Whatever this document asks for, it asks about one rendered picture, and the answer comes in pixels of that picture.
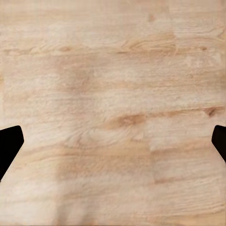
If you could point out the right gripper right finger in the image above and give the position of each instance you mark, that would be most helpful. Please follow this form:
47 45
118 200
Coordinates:
219 140

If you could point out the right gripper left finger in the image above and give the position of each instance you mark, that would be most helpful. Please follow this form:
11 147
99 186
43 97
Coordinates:
11 140

